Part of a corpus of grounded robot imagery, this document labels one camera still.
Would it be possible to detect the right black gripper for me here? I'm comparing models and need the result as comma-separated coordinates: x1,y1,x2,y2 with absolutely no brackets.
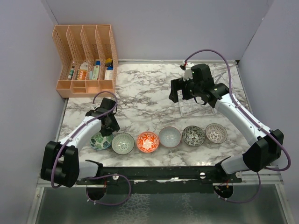
169,76,202,103

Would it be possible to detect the green leaf pattern bowl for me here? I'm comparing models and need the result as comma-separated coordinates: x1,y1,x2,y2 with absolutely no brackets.
89,133,114,150

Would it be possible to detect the green white geometric bowl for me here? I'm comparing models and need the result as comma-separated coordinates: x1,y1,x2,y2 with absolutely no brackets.
111,133,135,155

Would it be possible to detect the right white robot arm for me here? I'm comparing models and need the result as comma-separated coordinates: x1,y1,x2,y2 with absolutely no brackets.
169,64,284,182

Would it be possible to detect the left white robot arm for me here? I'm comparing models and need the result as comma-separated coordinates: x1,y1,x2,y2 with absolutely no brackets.
40,98,120,188

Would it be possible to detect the orange floral bowl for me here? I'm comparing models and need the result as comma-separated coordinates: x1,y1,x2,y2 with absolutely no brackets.
136,131,159,153

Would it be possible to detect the blue hexagon red-rim bowl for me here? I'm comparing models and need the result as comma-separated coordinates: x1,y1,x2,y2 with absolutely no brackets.
158,126,181,148

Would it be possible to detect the grey leaf pattern bowl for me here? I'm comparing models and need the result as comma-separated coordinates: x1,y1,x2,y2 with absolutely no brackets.
182,126,205,147

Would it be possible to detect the orange white box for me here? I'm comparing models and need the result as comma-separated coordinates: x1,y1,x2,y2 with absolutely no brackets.
77,69,87,81

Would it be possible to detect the brown white geometric bowl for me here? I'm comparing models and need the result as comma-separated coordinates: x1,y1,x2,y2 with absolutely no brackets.
205,123,228,144

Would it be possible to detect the mint green box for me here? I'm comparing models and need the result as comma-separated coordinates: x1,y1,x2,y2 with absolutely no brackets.
91,65,100,80

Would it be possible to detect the small bottle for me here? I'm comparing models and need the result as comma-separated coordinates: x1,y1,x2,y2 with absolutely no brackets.
67,66,75,80

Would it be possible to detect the yellow black toy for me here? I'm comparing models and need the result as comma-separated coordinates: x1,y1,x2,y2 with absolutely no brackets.
105,58,113,67

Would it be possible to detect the pink plastic file organizer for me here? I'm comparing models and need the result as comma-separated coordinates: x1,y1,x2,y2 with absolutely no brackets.
52,25,118,98

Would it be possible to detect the clear wire dish rack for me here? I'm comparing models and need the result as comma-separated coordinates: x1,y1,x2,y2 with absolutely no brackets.
178,90,217,117

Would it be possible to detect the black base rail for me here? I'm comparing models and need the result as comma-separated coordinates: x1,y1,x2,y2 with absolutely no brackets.
77,166,243,195

